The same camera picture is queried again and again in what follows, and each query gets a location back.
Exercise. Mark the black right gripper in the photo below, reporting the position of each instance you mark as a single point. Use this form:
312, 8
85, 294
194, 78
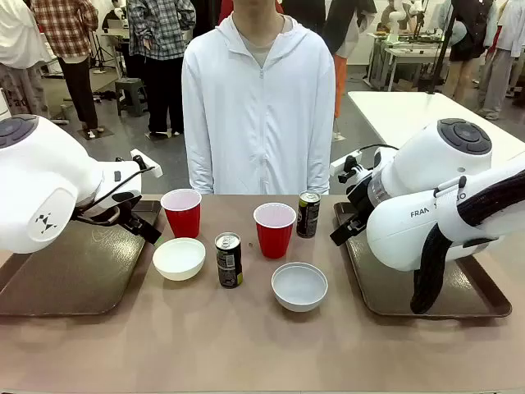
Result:
362, 203

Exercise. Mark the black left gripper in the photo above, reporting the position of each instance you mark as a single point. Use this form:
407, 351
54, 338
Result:
125, 205

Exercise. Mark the red plastic cup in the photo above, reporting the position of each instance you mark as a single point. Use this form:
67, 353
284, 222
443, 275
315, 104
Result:
274, 240
181, 221

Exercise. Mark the black drink can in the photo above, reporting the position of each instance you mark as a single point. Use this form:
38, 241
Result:
229, 262
308, 217

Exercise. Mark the white plastic bowl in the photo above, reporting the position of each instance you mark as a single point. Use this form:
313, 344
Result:
299, 289
179, 258

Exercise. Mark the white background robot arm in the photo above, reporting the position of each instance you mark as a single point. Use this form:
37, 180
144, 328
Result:
395, 18

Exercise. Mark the person left forearm white sleeve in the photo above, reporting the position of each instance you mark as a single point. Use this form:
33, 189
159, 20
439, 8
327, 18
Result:
318, 164

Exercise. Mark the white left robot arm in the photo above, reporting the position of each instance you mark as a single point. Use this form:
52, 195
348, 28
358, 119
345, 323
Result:
45, 184

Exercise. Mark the person right forearm white sleeve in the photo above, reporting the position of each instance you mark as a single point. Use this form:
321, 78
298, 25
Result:
199, 164

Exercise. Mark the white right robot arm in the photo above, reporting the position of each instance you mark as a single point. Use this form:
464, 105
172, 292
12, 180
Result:
418, 193

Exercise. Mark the brown plastic serving tray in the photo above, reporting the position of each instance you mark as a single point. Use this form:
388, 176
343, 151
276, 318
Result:
393, 295
74, 267

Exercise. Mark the white side table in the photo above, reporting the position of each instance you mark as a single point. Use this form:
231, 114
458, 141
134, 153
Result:
402, 119

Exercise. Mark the grey plastic stool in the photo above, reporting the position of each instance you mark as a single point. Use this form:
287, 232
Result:
130, 95

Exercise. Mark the person torso white hoodie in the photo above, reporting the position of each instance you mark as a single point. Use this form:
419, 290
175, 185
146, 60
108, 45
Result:
258, 115

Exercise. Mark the cluttered white workbench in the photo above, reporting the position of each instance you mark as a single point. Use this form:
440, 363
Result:
404, 51

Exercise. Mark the bystander blue plaid shirt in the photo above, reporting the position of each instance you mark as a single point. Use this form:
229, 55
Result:
162, 41

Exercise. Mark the bystander orange trousers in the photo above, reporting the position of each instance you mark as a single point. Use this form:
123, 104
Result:
348, 33

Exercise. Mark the bystander red plaid shirt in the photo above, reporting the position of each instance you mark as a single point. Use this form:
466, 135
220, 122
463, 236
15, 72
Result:
69, 37

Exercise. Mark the black stand pole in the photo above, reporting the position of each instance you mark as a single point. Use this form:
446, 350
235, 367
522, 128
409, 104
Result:
445, 45

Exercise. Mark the bystander white shirt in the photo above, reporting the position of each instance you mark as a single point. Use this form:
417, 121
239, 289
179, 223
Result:
18, 49

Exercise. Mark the bystander dark top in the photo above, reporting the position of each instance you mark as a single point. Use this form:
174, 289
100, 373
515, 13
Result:
465, 41

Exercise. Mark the bystander light grey clothes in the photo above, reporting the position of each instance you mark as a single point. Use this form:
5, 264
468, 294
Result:
502, 53

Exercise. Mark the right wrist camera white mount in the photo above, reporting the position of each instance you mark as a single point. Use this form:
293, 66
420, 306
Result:
348, 164

